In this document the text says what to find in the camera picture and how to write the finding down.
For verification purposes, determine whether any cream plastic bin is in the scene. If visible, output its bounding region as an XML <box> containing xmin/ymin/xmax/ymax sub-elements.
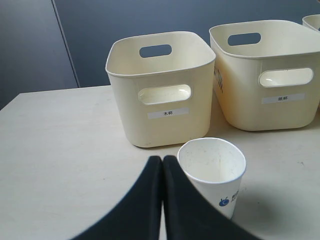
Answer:
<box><xmin>209</xmin><ymin>19</ymin><xmax>320</xmax><ymax>131</ymax></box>
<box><xmin>105</xmin><ymin>31</ymin><xmax>216</xmax><ymax>148</ymax></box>
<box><xmin>302</xmin><ymin>14</ymin><xmax>320</xmax><ymax>32</ymax></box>

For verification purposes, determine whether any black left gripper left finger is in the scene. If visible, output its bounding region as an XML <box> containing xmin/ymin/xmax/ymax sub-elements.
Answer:
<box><xmin>73</xmin><ymin>156</ymin><xmax>163</xmax><ymax>240</ymax></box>

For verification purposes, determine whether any right cream plastic bin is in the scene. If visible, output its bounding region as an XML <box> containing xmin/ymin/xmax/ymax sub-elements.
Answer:
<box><xmin>302</xmin><ymin>14</ymin><xmax>320</xmax><ymax>32</ymax></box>

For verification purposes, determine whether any middle cream plastic bin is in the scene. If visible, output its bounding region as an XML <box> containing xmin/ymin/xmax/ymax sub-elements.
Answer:
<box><xmin>209</xmin><ymin>19</ymin><xmax>320</xmax><ymax>131</ymax></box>

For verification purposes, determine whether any left cream plastic bin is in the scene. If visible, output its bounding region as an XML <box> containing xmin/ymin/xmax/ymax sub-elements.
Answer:
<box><xmin>105</xmin><ymin>31</ymin><xmax>216</xmax><ymax>148</ymax></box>

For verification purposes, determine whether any white paper cup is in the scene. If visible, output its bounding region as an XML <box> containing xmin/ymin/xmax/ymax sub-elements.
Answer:
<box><xmin>177</xmin><ymin>137</ymin><xmax>247</xmax><ymax>219</ymax></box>

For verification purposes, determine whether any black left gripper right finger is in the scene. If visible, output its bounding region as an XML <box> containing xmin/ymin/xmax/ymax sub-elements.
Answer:
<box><xmin>162</xmin><ymin>155</ymin><xmax>258</xmax><ymax>240</ymax></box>

